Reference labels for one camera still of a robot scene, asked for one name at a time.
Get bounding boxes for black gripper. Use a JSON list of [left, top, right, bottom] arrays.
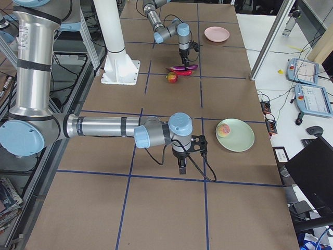
[[172, 150, 188, 174], [179, 49, 190, 68]]

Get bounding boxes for purple eggplant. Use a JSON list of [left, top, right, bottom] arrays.
[[167, 64, 199, 71]]

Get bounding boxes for red yellow pomegranate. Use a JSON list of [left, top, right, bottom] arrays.
[[166, 72, 178, 83]]

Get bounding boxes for pink green peach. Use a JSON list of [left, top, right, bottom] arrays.
[[216, 123, 231, 138]]

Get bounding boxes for red chili pepper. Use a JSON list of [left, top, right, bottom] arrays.
[[175, 70, 194, 76]]

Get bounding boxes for pink plate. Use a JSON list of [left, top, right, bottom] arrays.
[[204, 26, 230, 43]]

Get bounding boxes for green plate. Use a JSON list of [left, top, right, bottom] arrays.
[[215, 118, 255, 152]]

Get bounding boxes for orange circuit board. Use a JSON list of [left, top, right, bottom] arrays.
[[260, 101, 277, 138]]

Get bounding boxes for white label card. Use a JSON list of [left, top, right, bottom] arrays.
[[273, 146, 289, 164]]

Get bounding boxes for upper teach pendant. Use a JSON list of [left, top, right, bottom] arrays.
[[286, 58, 319, 85]]

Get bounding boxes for teach pendant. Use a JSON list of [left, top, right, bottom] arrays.
[[294, 83, 332, 118], [286, 58, 319, 85]]

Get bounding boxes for plastic water bottle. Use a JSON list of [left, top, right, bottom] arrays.
[[282, 10, 301, 36]]

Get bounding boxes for black monitor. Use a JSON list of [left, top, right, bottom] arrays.
[[285, 137, 332, 216]]

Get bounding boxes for lower teach pendant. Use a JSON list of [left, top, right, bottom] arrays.
[[294, 83, 332, 118]]

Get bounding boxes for grey computer mouse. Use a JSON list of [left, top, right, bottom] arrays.
[[306, 126, 324, 137]]

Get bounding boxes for stack of magazines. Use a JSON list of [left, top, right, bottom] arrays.
[[1, 176, 23, 233]]

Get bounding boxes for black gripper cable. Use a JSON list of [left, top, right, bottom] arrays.
[[144, 140, 217, 182]]

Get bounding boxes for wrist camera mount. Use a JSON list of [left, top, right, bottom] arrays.
[[189, 41, 200, 53], [189, 135, 208, 155]]

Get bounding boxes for aluminium frame post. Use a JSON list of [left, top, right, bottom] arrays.
[[250, 0, 295, 81]]

